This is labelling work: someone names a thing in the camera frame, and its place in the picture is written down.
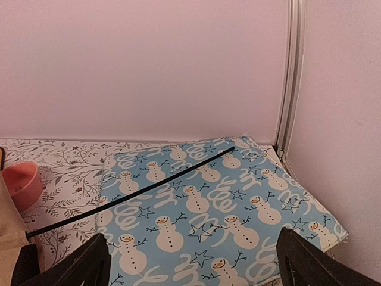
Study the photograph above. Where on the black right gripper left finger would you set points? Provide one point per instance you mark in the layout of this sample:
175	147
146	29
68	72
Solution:
88	265

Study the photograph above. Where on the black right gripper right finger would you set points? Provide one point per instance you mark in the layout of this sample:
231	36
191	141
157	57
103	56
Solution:
301	263

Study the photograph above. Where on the beige pet tent fabric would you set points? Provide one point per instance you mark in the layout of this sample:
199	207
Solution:
10	226

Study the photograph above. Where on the pink pet bowl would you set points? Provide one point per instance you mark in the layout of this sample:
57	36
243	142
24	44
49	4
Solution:
24	184

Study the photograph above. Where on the blue snowman print cushion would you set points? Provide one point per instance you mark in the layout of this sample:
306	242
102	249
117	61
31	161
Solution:
213	220

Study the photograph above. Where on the floral white table mat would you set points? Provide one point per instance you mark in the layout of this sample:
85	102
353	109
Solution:
71	173

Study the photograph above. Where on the yellow bear bowl stand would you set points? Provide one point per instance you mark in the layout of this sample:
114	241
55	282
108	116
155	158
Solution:
2	158

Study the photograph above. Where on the aluminium right corner post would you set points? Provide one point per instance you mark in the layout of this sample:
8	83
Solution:
293	72

